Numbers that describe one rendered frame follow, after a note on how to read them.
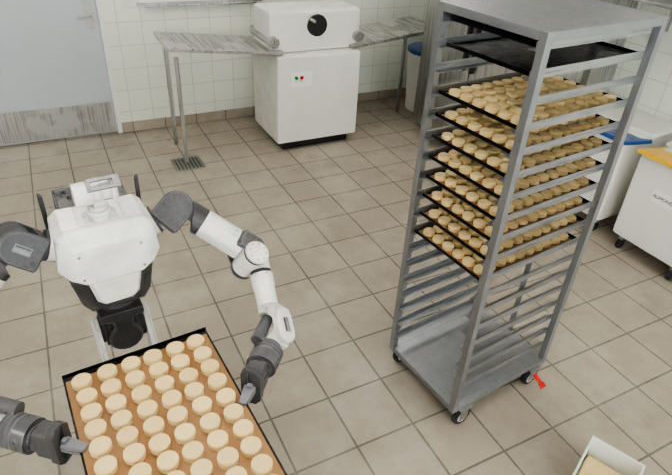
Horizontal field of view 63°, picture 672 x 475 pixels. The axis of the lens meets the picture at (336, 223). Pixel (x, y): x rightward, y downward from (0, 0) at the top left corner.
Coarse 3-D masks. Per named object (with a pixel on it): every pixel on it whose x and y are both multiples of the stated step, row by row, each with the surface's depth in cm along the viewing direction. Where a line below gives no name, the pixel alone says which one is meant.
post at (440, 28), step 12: (444, 0) 194; (444, 24) 197; (444, 36) 200; (432, 48) 203; (432, 60) 204; (432, 72) 206; (432, 84) 208; (432, 96) 211; (432, 108) 214; (420, 132) 221; (420, 144) 223; (420, 156) 224; (420, 168) 227; (420, 180) 231; (408, 216) 242; (408, 228) 244; (408, 240) 246; (408, 252) 250; (396, 300) 268; (396, 312) 270; (396, 324) 273
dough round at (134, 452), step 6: (132, 444) 130; (138, 444) 130; (126, 450) 129; (132, 450) 129; (138, 450) 129; (144, 450) 129; (126, 456) 127; (132, 456) 128; (138, 456) 128; (144, 456) 129; (126, 462) 127; (132, 462) 127; (138, 462) 128
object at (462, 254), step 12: (432, 228) 243; (432, 240) 238; (444, 240) 239; (456, 240) 235; (552, 240) 240; (564, 240) 243; (456, 252) 228; (468, 252) 229; (528, 252) 231; (540, 252) 235; (468, 264) 222; (480, 264) 222; (504, 264) 224; (480, 276) 218
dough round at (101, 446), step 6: (96, 438) 131; (102, 438) 131; (108, 438) 131; (90, 444) 130; (96, 444) 130; (102, 444) 130; (108, 444) 130; (90, 450) 128; (96, 450) 128; (102, 450) 128; (108, 450) 129; (96, 456) 128; (102, 456) 129
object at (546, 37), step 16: (544, 32) 162; (544, 48) 163; (544, 64) 167; (528, 96) 172; (528, 112) 174; (528, 128) 178; (512, 160) 184; (512, 176) 186; (512, 192) 191; (496, 224) 198; (496, 240) 200; (496, 256) 206; (480, 288) 214; (480, 304) 217; (480, 320) 223; (464, 352) 233; (464, 368) 236
